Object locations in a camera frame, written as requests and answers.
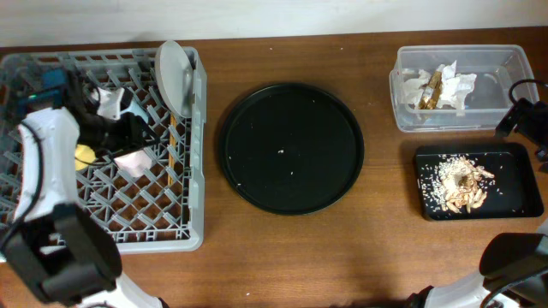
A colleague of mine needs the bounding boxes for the black rectangular tray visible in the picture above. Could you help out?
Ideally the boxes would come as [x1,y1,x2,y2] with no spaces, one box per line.
[414,143,544,221]

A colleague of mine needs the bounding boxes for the light blue plastic cup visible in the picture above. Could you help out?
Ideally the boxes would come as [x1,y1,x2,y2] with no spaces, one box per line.
[120,100,149,124]

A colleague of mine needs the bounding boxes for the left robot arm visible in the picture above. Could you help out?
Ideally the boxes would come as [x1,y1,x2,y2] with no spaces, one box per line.
[1,68,166,307]

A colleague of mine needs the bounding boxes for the yellow plastic bowl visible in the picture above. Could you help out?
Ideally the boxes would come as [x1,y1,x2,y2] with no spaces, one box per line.
[74,144,97,171]

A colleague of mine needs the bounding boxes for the white tissue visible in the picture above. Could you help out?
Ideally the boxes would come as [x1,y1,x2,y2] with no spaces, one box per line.
[436,61,477,112]
[402,69,432,110]

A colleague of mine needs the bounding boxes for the grey plastic dishwasher rack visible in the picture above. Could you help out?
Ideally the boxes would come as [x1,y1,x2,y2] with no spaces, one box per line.
[1,47,207,254]

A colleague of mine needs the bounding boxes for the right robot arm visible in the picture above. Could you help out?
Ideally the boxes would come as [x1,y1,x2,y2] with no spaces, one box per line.
[404,98,547,307]

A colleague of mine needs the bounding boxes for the gold snack wrapper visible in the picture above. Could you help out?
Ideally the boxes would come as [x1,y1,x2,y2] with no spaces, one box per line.
[419,70,443,110]

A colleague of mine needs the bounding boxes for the clear plastic bin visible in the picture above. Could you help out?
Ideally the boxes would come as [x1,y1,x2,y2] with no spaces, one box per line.
[390,44,533,133]

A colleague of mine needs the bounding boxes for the round black serving tray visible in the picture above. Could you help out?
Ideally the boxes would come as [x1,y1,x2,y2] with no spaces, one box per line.
[217,83,365,216]

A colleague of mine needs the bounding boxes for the pink plastic cup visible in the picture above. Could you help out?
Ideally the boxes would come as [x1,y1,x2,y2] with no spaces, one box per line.
[114,150,152,178]

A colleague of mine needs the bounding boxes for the rice and food scraps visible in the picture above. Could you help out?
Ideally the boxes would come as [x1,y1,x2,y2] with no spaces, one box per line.
[418,154,497,216]

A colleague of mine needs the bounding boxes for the grey plate with food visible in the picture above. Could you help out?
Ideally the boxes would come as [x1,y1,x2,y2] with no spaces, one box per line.
[154,40,194,118]

